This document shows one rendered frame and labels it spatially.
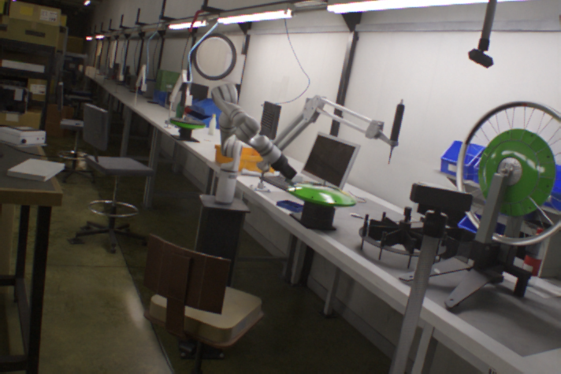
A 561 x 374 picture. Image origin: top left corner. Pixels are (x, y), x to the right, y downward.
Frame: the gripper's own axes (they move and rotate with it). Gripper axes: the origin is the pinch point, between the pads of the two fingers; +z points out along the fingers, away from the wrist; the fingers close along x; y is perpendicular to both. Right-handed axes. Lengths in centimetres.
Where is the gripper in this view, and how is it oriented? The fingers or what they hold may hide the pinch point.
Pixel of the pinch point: (295, 187)
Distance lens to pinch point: 216.6
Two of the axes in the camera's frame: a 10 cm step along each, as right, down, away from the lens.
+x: -4.8, -2.1, 8.5
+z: 5.9, 6.4, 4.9
